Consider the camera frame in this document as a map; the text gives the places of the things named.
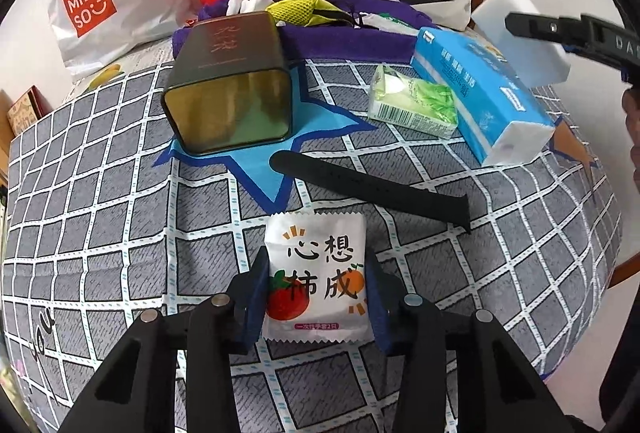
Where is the green wet wipe packet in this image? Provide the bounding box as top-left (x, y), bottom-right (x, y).
top-left (357, 10), bottom-right (420, 36)

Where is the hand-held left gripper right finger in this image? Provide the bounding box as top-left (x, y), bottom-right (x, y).
top-left (365, 253), bottom-right (561, 433)

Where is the green and white tissue packet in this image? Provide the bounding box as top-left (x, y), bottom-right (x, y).
top-left (367, 64), bottom-right (460, 139)

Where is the crumpled white tissue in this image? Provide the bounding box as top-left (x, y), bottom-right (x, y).
top-left (226, 0), bottom-right (273, 16)

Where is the blue tissue pack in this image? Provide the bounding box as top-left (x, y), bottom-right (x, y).
top-left (411, 26), bottom-right (556, 166)

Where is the patterned brown box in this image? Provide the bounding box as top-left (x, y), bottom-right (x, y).
top-left (6, 86), bottom-right (48, 134)

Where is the dark green tin box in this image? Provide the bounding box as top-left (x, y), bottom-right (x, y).
top-left (161, 10), bottom-right (293, 158)

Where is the purple cloth bag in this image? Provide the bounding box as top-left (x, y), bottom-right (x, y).
top-left (172, 0), bottom-right (426, 64)

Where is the grey checkered blanket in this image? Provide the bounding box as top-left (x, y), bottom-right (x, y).
top-left (0, 58), bottom-right (623, 433)

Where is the white persimmon print packet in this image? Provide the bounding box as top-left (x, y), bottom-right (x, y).
top-left (262, 208), bottom-right (371, 346)

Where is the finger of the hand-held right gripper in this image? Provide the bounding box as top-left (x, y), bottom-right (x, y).
top-left (505, 12), bottom-right (640, 70)

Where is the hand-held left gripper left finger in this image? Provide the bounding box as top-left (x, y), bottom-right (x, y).
top-left (57, 245), bottom-right (271, 433)

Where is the yellow mesh pouch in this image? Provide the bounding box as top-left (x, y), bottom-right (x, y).
top-left (264, 0), bottom-right (351, 28)

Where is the white foam block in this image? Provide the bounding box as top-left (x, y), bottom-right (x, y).
top-left (471, 0), bottom-right (572, 86)

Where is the black watch strap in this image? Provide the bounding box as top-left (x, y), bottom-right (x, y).
top-left (270, 150), bottom-right (473, 234)

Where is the person's right hand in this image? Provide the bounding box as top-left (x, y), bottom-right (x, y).
top-left (621, 87), bottom-right (640, 141)

